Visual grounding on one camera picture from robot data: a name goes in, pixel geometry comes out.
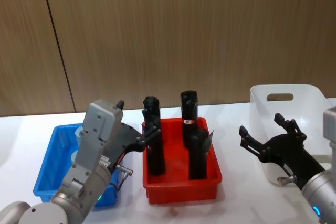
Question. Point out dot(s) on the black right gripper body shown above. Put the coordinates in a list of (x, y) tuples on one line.
[(288, 153)]

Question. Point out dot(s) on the red plastic bin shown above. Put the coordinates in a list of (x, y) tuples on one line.
[(178, 184)]

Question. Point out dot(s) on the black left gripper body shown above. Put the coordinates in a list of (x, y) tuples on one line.
[(128, 140)]

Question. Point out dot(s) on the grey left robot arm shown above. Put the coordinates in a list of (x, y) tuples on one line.
[(89, 140)]

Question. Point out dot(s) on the white plastic basket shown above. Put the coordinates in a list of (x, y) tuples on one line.
[(262, 113)]

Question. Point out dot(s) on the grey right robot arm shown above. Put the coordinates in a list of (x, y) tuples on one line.
[(320, 190)]

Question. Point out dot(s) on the blue plastic bin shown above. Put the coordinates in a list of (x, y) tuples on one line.
[(55, 166)]

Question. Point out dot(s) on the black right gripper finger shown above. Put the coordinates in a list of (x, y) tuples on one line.
[(290, 125), (250, 141)]

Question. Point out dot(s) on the pale blue bag roll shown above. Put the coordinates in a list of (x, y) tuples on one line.
[(78, 134), (74, 157)]

